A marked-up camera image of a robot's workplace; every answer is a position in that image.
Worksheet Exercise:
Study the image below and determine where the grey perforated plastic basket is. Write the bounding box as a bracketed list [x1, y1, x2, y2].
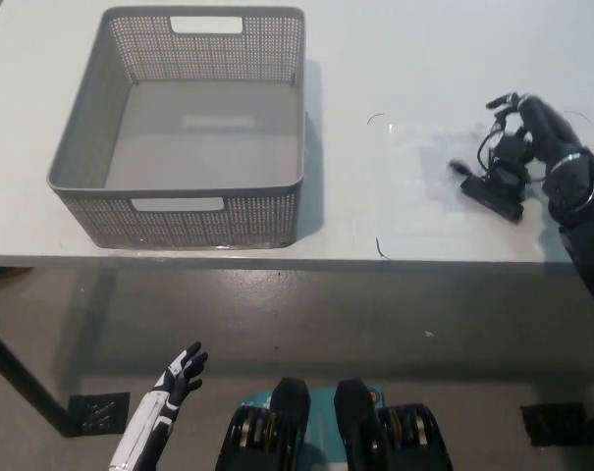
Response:
[45, 5, 308, 250]

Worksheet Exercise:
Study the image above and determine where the black body block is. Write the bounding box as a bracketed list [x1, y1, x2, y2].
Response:
[215, 376, 312, 471]
[334, 378, 455, 471]

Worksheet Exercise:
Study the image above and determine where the white and black left hand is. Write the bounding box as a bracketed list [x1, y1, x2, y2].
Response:
[108, 341, 209, 471]

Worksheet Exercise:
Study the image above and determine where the black slanted table leg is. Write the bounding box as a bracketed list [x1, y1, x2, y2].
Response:
[0, 318, 80, 439]

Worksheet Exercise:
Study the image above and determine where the black right body block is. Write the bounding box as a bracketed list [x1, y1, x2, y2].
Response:
[334, 378, 455, 471]

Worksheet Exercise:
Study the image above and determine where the black left body block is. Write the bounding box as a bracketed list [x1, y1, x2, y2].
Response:
[215, 376, 312, 471]

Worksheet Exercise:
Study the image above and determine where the black floor tape patch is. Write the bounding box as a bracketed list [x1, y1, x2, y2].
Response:
[68, 391, 131, 438]

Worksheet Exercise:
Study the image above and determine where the black webcam with cable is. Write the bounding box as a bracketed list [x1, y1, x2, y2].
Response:
[447, 115, 536, 226]

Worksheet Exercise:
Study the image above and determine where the black and white right hand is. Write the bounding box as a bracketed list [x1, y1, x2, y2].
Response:
[486, 91, 586, 173]

